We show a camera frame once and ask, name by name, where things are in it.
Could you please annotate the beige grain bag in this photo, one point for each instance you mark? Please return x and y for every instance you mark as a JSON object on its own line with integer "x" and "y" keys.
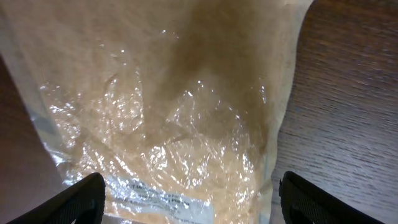
{"x": 176, "y": 103}

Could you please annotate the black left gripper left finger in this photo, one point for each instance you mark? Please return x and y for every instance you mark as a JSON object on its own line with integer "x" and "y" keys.
{"x": 83, "y": 202}

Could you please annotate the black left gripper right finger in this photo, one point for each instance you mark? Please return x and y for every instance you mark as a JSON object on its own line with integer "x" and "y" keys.
{"x": 303, "y": 202}

